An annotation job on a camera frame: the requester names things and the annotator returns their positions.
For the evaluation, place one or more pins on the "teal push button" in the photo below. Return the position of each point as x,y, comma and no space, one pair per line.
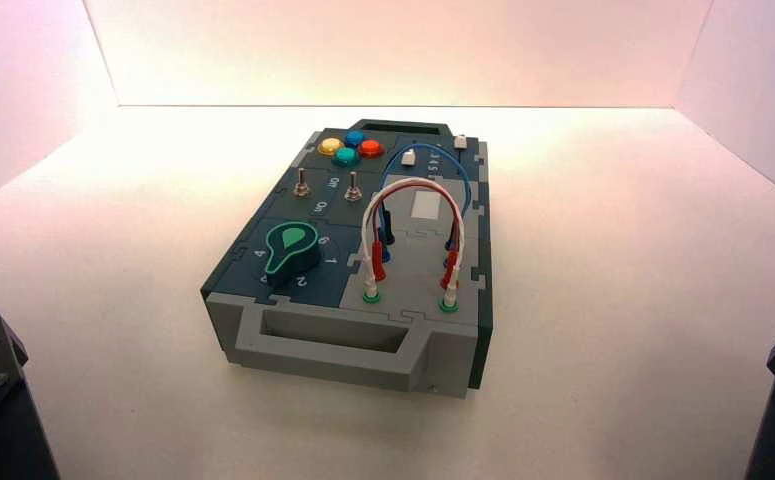
345,156

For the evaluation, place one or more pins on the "grey and teal task box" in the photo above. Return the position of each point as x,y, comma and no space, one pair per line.
334,344

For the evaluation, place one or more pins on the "green and black rotary knob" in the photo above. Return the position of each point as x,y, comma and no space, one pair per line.
289,250

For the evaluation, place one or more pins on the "metal toggle switch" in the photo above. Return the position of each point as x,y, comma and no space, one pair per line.
301,186
353,190

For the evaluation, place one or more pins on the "blue push button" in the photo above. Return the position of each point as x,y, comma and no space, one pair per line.
354,138

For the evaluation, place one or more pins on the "red push button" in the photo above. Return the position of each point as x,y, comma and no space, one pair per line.
370,148

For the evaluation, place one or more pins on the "yellow push button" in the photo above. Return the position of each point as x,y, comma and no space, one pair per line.
330,146

